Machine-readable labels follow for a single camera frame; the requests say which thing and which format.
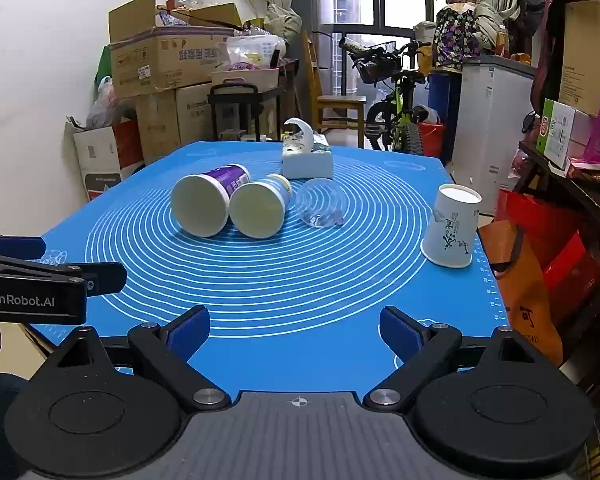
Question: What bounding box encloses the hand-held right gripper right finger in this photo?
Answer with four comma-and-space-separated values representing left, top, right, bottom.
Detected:
364, 305, 561, 413

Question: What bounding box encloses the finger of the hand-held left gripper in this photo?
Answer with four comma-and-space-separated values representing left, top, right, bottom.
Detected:
67, 262, 128, 297
0, 233, 47, 260

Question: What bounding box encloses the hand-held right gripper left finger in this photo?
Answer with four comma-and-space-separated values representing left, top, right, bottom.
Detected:
35, 305, 231, 415

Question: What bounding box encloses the purple label paper cup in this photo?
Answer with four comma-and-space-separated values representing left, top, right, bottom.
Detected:
171, 163, 252, 238

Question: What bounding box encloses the light blue label paper cup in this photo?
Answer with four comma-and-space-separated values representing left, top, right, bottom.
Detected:
228, 174, 293, 240

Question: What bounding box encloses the clear plastic cup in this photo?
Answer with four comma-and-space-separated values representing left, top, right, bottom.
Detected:
295, 177, 349, 230

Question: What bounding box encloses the white floral print paper cup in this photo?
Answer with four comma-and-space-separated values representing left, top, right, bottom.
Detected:
420, 183, 483, 269

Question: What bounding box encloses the blue silicone mat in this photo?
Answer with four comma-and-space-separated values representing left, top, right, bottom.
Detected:
30, 140, 507, 402

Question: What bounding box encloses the white red cardboard box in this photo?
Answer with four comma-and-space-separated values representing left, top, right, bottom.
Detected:
65, 115, 146, 203

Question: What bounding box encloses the orange paper bag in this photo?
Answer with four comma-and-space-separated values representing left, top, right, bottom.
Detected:
477, 220, 565, 367

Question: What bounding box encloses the plain brown cardboard box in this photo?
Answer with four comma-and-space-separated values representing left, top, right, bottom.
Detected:
135, 91, 182, 166

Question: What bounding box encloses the translucent plastic bag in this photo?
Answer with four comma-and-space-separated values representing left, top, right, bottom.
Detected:
86, 76, 124, 131

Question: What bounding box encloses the red shopping bag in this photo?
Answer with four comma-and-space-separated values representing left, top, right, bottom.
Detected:
495, 187, 600, 326

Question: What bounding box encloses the brown cardboard box white side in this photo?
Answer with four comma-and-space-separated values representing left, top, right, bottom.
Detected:
175, 82, 217, 147

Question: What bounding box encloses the white tissue box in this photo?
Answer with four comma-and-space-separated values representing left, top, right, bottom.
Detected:
281, 117, 335, 181

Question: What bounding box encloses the red bucket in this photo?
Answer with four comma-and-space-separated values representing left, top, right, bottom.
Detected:
417, 121, 447, 158

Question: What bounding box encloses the large open cardboard box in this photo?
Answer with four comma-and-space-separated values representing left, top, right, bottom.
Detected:
108, 0, 243, 100

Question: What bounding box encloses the black green bicycle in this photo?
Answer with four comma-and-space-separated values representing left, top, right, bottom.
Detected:
339, 36, 432, 155

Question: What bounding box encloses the white chest freezer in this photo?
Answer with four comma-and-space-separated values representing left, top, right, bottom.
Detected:
450, 60, 538, 216

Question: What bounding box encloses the dark wooden side table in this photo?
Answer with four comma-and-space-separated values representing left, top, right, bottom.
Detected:
517, 140, 600, 401

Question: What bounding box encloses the black utility cart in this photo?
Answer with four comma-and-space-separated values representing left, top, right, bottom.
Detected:
207, 80, 286, 143

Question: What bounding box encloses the blue barrel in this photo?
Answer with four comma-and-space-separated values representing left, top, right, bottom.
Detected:
427, 72, 462, 161

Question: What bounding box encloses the wooden chair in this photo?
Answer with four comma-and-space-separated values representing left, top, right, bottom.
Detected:
302, 30, 368, 148

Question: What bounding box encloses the beige storage basket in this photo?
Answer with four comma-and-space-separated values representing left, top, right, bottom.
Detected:
210, 66, 281, 93

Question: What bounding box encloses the green white small box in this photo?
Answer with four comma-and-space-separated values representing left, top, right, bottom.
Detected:
536, 99, 577, 169

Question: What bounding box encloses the clear bag of goods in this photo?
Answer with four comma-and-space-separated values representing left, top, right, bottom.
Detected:
225, 35, 287, 72

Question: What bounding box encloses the floral cloth bundle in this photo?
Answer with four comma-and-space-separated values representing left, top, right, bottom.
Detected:
432, 4, 483, 72

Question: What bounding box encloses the maroon hanging bag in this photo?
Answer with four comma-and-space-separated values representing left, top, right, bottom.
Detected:
530, 0, 571, 116

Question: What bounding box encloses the tall tan cardboard box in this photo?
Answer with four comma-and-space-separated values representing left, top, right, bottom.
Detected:
559, 0, 600, 117

